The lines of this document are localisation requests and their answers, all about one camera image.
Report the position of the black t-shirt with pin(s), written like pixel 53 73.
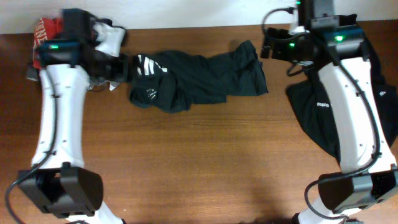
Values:
pixel 313 111

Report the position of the grey garment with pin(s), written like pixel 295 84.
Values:
pixel 32 73

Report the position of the red t-shirt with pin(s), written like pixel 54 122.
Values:
pixel 46 29

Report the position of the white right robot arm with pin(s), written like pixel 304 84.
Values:
pixel 343 105

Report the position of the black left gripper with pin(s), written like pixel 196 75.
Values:
pixel 126 75

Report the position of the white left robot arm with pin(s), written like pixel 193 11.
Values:
pixel 87 51

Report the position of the dark green t-shirt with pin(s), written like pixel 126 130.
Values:
pixel 173 80

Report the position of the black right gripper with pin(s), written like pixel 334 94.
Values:
pixel 280 51

